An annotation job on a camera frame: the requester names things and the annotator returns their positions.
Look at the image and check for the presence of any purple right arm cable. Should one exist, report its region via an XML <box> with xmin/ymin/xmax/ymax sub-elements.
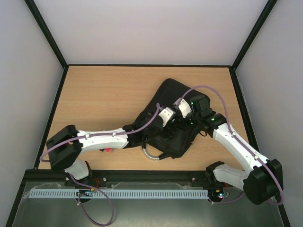
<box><xmin>174</xmin><ymin>85</ymin><xmax>285</xmax><ymax>206</ymax></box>

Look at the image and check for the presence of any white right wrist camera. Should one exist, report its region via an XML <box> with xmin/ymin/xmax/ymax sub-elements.
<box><xmin>174</xmin><ymin>98</ymin><xmax>192</xmax><ymax>118</ymax></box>

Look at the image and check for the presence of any black student backpack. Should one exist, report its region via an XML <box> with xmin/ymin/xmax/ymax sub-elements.
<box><xmin>132</xmin><ymin>79</ymin><xmax>202</xmax><ymax>160</ymax></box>

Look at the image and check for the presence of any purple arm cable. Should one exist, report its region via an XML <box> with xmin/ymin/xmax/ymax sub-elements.
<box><xmin>40</xmin><ymin>103</ymin><xmax>164</xmax><ymax>225</ymax></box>
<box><xmin>174</xmin><ymin>85</ymin><xmax>285</xmax><ymax>206</ymax></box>

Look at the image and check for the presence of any light blue slotted cable duct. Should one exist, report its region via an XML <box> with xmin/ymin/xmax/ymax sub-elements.
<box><xmin>28</xmin><ymin>189</ymin><xmax>208</xmax><ymax>199</ymax></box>

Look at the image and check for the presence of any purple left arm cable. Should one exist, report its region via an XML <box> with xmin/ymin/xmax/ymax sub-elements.
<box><xmin>40</xmin><ymin>103</ymin><xmax>164</xmax><ymax>225</ymax></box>

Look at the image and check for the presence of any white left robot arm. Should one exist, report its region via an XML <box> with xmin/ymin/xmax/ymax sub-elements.
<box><xmin>46</xmin><ymin>119</ymin><xmax>165</xmax><ymax>180</ymax></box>

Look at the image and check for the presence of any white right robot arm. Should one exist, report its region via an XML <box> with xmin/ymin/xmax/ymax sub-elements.
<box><xmin>174</xmin><ymin>95</ymin><xmax>283</xmax><ymax>205</ymax></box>

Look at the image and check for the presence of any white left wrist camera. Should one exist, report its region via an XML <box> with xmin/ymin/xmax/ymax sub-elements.
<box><xmin>158</xmin><ymin>107</ymin><xmax>175</xmax><ymax>127</ymax></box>

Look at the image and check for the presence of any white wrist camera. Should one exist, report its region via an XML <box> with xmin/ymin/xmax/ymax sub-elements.
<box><xmin>174</xmin><ymin>98</ymin><xmax>192</xmax><ymax>118</ymax></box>
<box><xmin>158</xmin><ymin>107</ymin><xmax>175</xmax><ymax>127</ymax></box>

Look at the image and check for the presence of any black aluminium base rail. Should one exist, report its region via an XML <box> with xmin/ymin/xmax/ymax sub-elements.
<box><xmin>22</xmin><ymin>169</ymin><xmax>226</xmax><ymax>188</ymax></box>

